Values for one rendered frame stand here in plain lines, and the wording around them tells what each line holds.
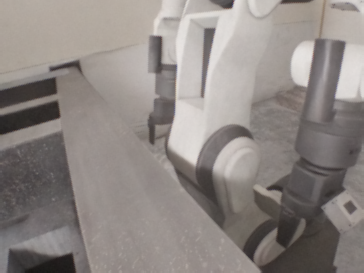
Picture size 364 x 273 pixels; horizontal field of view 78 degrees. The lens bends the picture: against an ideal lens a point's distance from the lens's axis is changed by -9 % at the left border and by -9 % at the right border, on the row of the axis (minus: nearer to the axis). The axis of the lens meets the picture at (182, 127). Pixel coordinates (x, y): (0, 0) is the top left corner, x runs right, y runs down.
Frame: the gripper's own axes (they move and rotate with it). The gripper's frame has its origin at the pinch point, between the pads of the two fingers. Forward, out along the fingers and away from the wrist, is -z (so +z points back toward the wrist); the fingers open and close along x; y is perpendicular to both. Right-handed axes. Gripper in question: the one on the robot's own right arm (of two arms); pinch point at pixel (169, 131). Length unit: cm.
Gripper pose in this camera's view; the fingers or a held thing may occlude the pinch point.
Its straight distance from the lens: 72.0
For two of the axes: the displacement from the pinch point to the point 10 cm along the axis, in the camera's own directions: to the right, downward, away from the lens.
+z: 0.6, -9.5, -3.2
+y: 5.3, 3.0, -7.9
